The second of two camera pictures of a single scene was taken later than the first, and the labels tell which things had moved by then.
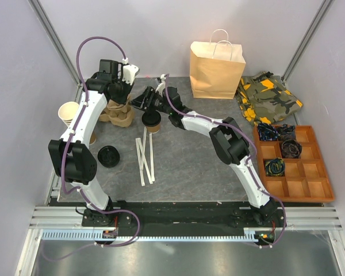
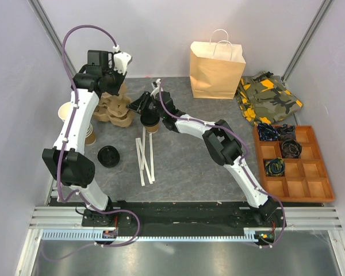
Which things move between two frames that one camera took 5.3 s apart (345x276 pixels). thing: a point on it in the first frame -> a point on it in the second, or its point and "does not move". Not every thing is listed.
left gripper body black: [122, 91] -> [115, 80]
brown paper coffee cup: [153, 129] does not move
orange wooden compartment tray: [306, 178] does not move
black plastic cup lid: [151, 118] does not move
